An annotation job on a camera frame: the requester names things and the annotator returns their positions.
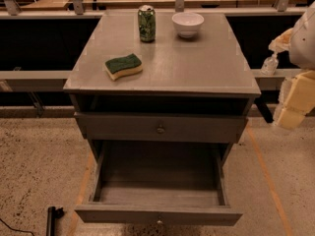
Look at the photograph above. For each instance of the open bottom drawer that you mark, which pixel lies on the open bottom drawer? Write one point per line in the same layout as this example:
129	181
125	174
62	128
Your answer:
159	183

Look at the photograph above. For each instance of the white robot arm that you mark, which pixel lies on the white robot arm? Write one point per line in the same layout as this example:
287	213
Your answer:
302	42

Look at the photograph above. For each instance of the black floor stand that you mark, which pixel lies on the black floor stand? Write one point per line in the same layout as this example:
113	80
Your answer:
53	214

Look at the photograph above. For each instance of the white ceramic bowl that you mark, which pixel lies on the white ceramic bowl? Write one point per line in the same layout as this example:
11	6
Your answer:
187	24

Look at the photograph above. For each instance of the green and yellow sponge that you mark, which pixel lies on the green and yellow sponge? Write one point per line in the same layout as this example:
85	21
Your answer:
123	66

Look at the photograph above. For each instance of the closed middle drawer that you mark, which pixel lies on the closed middle drawer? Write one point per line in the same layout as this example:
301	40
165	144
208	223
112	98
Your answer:
161	128

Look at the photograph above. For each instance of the clear hand sanitizer bottle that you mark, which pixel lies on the clear hand sanitizer bottle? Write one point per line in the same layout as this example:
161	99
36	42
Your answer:
270	65

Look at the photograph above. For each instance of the green soda can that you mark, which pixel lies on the green soda can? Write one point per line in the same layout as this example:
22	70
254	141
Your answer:
147	23

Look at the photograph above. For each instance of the grey wooden cabinet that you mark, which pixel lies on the grey wooden cabinet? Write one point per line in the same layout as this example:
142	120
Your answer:
206	75

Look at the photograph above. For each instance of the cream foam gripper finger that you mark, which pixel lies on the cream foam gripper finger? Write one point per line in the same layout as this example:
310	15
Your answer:
296	100
282	42

